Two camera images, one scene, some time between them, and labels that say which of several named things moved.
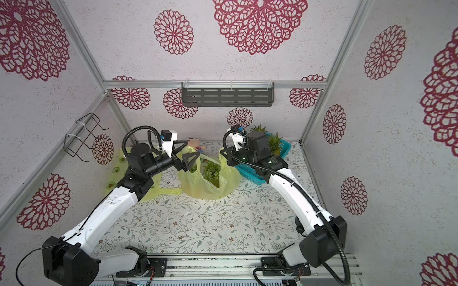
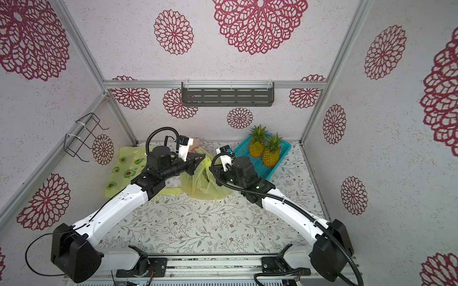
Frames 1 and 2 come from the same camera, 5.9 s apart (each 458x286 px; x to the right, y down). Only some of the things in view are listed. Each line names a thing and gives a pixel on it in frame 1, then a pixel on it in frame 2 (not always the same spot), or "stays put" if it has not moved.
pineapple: x=275 y=143 stays put
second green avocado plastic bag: x=120 y=167 stays put
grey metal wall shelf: x=228 y=93 stays put
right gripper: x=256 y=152 to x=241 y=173
